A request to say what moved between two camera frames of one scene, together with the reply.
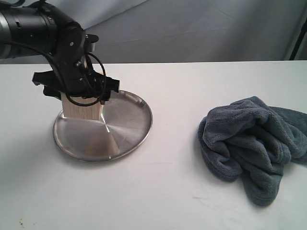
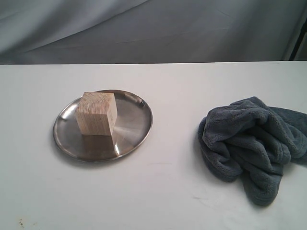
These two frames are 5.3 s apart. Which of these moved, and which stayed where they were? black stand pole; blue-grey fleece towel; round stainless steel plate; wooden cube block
Moved: wooden cube block
Stayed: blue-grey fleece towel; round stainless steel plate; black stand pole
